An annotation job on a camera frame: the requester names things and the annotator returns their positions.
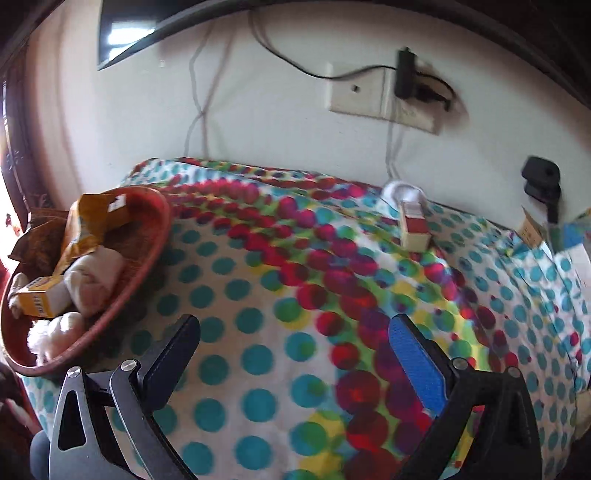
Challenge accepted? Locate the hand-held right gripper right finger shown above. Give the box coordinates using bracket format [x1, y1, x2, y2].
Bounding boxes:
[388, 314, 543, 480]

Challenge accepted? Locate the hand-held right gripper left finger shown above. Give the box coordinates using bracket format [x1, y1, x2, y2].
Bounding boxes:
[48, 314, 201, 480]

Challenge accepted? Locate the red woven basket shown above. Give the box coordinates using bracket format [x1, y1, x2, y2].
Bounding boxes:
[0, 185, 172, 380]

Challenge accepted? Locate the yellow cardboard box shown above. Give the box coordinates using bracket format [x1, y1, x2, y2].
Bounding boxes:
[10, 275, 68, 319]

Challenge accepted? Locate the yellow snack bag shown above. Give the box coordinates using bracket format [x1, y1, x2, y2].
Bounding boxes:
[55, 194, 129, 278]

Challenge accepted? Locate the colourful polka-dot blanket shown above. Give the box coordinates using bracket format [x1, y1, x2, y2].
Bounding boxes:
[23, 158, 591, 480]

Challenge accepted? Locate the red and white small box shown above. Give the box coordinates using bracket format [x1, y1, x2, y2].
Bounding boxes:
[398, 199, 435, 252]

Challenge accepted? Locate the small brown cardboard box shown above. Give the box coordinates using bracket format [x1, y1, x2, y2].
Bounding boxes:
[517, 207, 548, 247]

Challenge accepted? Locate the brown patterned bag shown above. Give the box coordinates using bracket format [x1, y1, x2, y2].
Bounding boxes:
[9, 210, 70, 264]

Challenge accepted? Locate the clear plastic bag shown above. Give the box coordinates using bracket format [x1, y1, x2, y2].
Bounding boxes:
[547, 222, 591, 264]

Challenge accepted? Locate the black power adapter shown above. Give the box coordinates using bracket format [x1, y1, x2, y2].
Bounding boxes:
[396, 47, 419, 100]

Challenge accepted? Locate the black flat television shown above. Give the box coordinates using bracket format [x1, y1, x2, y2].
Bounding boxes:
[97, 0, 591, 99]

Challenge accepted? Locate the black clamp mount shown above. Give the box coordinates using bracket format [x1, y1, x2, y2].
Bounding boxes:
[522, 157, 563, 224]

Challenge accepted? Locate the black thin hanging cable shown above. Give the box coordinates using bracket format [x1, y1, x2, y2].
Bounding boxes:
[184, 28, 222, 158]

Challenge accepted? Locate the black wall plug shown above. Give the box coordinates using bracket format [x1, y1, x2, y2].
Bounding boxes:
[418, 80, 455, 112]

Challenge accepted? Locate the white wall socket plate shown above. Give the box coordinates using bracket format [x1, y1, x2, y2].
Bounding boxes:
[327, 62, 444, 134]

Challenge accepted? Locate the black television cable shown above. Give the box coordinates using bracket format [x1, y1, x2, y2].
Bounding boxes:
[249, 11, 398, 79]

